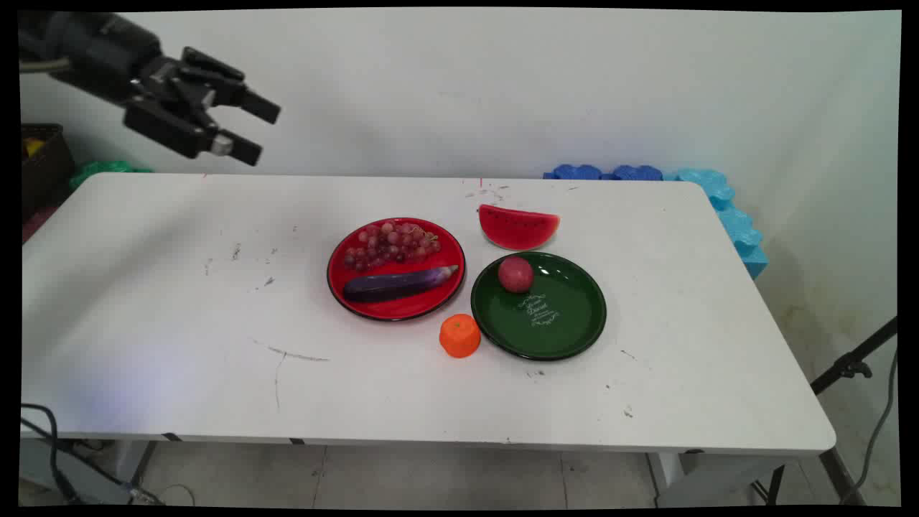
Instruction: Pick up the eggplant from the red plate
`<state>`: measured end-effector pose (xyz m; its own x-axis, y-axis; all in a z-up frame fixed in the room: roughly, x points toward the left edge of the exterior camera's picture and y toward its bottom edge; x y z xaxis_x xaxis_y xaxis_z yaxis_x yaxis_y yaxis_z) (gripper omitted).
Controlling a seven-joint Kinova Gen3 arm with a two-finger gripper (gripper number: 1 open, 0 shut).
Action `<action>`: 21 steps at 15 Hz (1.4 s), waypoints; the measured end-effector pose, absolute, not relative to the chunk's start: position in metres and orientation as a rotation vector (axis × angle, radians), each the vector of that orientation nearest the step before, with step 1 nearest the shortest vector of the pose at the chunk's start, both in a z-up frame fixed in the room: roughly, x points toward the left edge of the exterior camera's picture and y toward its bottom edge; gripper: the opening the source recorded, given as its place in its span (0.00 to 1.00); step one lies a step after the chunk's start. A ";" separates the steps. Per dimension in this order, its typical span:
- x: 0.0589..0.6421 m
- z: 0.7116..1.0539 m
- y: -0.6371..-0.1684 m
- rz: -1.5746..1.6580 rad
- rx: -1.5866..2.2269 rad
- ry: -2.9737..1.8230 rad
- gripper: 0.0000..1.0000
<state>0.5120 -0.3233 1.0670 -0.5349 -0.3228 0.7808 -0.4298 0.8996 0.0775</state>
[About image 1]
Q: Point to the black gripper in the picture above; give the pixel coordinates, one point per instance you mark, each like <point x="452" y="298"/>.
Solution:
<point x="161" y="90"/>

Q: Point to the purple eggplant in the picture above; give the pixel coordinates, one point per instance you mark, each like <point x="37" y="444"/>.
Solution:
<point x="395" y="285"/>

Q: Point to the green crumpled bag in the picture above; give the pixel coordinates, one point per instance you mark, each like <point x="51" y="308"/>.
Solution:
<point x="100" y="172"/>

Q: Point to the bunch of red grapes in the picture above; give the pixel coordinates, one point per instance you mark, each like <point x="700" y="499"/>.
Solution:
<point x="391" y="244"/>

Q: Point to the dark storage box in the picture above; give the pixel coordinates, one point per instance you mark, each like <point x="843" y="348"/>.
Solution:
<point x="47" y="172"/>

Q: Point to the yellow item in box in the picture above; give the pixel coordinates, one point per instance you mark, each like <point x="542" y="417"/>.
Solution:
<point x="33" y="146"/>

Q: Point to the red round plate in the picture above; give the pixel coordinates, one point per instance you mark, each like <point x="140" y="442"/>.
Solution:
<point x="391" y="310"/>

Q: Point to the watermelon slice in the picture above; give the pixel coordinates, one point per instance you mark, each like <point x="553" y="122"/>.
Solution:
<point x="518" y="230"/>

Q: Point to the orange tangerine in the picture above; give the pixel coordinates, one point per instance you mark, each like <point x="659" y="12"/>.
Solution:
<point x="459" y="336"/>

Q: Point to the red apple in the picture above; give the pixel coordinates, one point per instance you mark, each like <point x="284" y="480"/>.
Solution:
<point x="515" y="275"/>

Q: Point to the dark blue foam piece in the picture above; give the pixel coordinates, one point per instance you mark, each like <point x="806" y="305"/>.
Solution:
<point x="574" y="172"/>
<point x="637" y="172"/>

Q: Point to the black metal table leg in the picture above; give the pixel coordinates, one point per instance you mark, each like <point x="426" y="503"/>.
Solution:
<point x="142" y="463"/>

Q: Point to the green round plate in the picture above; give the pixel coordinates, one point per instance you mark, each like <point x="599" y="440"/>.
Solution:
<point x="567" y="316"/>

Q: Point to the light blue foam piece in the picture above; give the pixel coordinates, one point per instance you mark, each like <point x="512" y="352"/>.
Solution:
<point x="739" y="230"/>

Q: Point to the black tripod stand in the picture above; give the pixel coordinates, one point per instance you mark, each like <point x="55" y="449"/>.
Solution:
<point x="851" y="368"/>

